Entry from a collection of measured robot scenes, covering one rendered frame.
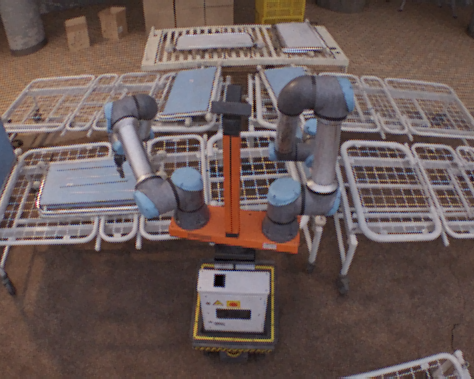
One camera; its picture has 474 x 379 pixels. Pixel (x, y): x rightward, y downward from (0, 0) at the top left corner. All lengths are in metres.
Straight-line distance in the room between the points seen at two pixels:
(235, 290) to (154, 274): 1.03
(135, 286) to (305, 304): 1.07
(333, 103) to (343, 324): 1.53
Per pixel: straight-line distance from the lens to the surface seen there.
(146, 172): 1.54
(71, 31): 5.87
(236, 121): 1.23
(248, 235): 1.61
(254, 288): 1.71
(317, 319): 2.47
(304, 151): 1.62
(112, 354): 2.42
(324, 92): 1.28
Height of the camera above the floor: 2.15
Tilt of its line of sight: 44 degrees down
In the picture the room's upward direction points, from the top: straight up
